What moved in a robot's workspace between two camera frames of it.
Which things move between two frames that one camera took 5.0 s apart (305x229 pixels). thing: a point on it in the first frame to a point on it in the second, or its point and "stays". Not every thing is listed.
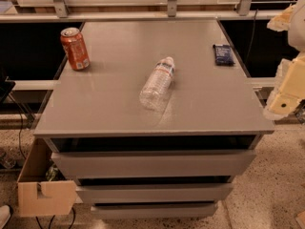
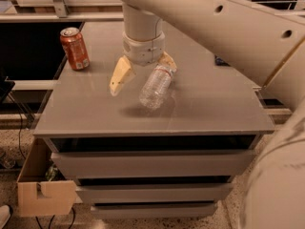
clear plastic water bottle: (154, 90) stays
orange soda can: (75, 48) stays
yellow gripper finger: (282, 21) to (147, 52)
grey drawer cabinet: (152, 118) stays
